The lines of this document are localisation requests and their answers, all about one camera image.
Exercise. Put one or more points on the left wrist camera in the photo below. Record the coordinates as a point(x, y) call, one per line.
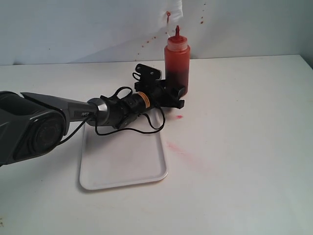
point(148, 72)

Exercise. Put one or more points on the white rectangular tray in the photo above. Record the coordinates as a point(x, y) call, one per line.
point(125, 158)

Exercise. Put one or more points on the white paper towel on wall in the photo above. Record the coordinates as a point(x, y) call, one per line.
point(173, 9)

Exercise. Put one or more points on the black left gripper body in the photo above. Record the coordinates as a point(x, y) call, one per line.
point(157, 91)

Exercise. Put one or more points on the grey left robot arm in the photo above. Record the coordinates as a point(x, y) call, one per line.
point(32, 125)

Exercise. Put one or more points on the red sauce bottle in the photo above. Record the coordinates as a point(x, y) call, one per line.
point(177, 60)

